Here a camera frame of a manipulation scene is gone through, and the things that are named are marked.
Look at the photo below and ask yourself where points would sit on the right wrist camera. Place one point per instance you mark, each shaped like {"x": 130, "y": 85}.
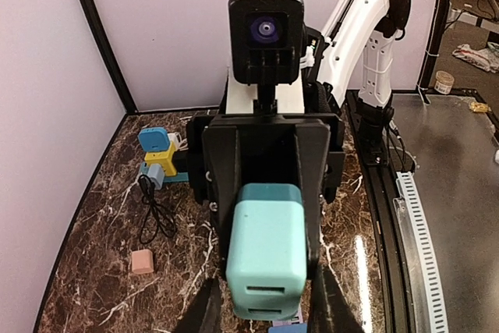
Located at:
{"x": 267, "y": 38}

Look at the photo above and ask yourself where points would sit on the teal power strip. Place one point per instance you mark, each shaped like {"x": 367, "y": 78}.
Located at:
{"x": 181, "y": 176}

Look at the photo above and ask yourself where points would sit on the light blue charger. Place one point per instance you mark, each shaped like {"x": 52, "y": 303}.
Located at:
{"x": 156, "y": 175}

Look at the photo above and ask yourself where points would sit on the small teal plug adapter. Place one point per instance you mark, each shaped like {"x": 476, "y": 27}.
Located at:
{"x": 267, "y": 262}

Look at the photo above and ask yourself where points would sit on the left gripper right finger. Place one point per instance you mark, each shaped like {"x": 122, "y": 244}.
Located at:
{"x": 329, "y": 311}

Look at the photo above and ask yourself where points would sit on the dark blue cube adapter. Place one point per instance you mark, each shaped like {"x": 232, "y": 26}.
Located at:
{"x": 290, "y": 328}

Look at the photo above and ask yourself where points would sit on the white usb charger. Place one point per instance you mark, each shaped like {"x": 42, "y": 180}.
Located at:
{"x": 179, "y": 142}

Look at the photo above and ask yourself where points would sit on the white slotted cable duct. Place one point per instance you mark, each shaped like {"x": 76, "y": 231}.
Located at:
{"x": 425, "y": 286}

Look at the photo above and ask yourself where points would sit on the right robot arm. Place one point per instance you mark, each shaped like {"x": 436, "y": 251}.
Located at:
{"x": 357, "y": 31}

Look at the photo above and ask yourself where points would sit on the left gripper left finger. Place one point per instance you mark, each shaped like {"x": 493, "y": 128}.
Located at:
{"x": 204, "y": 313}

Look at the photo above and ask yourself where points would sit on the yellow cube socket adapter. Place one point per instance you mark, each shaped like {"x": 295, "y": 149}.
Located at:
{"x": 164, "y": 159}

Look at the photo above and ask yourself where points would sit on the blue square socket adapter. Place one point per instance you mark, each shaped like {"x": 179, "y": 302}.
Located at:
{"x": 154, "y": 139}

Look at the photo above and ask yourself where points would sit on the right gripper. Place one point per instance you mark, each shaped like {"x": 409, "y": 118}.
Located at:
{"x": 226, "y": 152}

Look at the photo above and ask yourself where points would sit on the pink charger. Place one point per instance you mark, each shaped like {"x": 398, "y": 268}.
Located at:
{"x": 142, "y": 262}

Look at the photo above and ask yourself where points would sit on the purple power strip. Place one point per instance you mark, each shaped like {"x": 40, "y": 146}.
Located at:
{"x": 297, "y": 318}

